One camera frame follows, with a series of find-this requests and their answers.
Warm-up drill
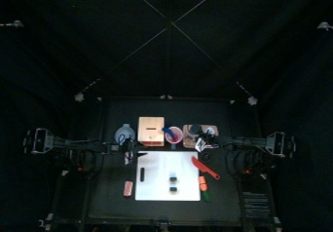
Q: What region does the red toy knife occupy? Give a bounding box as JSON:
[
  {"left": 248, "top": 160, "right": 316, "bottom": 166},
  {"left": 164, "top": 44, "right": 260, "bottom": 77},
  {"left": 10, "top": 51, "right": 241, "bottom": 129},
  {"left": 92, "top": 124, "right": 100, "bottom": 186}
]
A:
[{"left": 191, "top": 155, "right": 221, "bottom": 181}]

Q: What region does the white cutting board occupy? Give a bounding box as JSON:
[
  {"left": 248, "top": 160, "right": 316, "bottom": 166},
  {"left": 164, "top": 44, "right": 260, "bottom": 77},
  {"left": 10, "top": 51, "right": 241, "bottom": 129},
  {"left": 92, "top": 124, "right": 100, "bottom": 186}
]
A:
[{"left": 135, "top": 150, "right": 201, "bottom": 202}]

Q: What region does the wooden box with slot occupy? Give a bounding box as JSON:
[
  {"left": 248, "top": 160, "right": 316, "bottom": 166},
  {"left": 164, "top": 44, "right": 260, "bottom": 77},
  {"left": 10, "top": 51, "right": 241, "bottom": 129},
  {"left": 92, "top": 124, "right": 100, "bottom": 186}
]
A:
[{"left": 137, "top": 116, "right": 167, "bottom": 147}]

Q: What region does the orange toy carrot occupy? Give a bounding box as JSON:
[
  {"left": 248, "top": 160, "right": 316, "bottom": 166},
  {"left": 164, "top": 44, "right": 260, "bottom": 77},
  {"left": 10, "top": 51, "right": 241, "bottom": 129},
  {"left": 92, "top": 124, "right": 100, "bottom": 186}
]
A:
[{"left": 197, "top": 175, "right": 211, "bottom": 202}]

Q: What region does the white text label sticker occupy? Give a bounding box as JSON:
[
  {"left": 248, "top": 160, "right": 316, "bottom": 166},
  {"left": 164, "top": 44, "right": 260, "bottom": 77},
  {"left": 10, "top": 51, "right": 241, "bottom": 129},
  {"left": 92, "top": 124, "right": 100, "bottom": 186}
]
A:
[{"left": 241, "top": 190, "right": 272, "bottom": 220}]

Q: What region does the blue plastic spoon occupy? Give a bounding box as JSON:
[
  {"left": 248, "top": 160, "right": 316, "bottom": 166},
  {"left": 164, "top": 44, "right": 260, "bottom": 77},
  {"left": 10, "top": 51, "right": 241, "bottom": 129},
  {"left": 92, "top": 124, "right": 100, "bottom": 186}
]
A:
[{"left": 161, "top": 126, "right": 176, "bottom": 139}]

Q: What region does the pinkish brown rectangular plate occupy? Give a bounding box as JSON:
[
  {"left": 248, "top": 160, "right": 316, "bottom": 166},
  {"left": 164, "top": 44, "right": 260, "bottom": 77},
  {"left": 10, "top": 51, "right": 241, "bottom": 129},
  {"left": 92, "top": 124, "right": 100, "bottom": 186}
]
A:
[{"left": 183, "top": 124, "right": 220, "bottom": 149}]

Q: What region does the pink rectangular block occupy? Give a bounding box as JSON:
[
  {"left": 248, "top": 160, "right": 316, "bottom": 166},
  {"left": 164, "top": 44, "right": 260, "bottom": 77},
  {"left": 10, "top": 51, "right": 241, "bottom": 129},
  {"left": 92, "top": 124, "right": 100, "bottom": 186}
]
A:
[{"left": 123, "top": 180, "right": 135, "bottom": 198}]

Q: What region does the translucent plastic container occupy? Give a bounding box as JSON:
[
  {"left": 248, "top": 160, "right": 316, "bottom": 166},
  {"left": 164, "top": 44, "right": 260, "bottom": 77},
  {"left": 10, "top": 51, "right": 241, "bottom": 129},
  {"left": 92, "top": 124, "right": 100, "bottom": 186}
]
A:
[{"left": 113, "top": 123, "right": 137, "bottom": 145}]

